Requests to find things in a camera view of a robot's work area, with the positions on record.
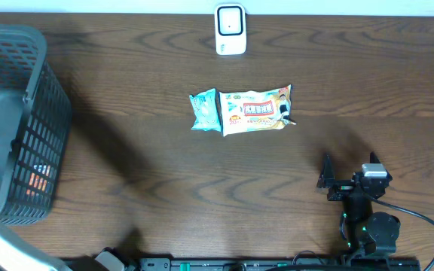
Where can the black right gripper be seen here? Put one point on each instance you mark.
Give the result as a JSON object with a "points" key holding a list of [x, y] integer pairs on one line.
{"points": [[327, 173]]}

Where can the teal wet wipes pack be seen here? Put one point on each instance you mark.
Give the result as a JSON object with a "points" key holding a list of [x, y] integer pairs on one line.
{"points": [[205, 111]]}

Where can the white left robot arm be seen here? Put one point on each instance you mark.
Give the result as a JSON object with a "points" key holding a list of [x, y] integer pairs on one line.
{"points": [[16, 254]]}

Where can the white barcode scanner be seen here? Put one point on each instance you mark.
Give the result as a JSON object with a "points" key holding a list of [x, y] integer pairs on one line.
{"points": [[230, 29]]}

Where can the dark grey plastic basket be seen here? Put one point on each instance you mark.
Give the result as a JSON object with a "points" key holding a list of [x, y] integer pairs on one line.
{"points": [[35, 120]]}

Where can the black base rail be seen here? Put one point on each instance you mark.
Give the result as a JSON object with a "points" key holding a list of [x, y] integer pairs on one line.
{"points": [[110, 262]]}

